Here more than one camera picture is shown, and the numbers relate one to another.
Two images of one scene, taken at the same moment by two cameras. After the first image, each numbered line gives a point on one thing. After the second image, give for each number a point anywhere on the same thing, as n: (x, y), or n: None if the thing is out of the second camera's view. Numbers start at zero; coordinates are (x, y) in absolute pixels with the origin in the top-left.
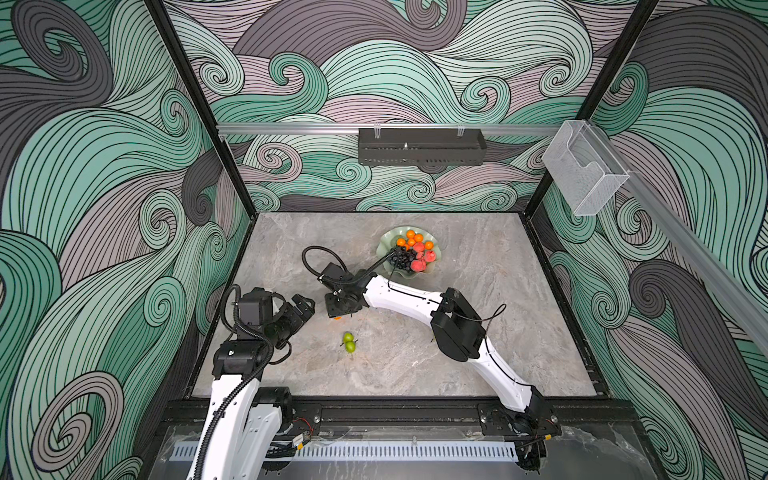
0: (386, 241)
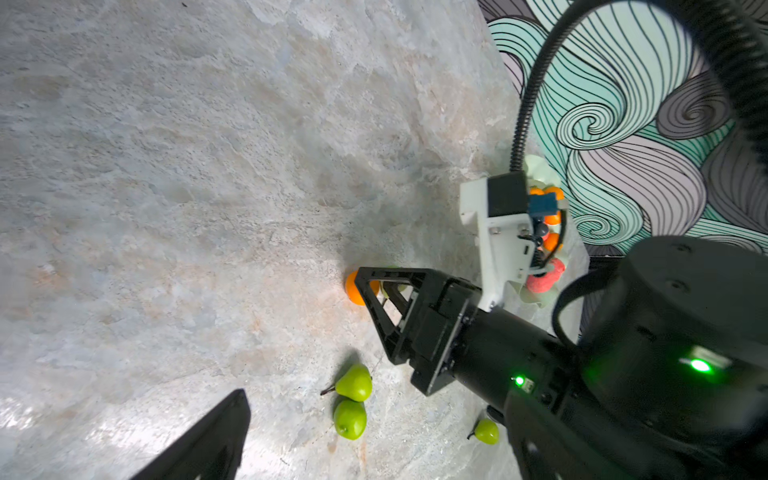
0: (542, 172)
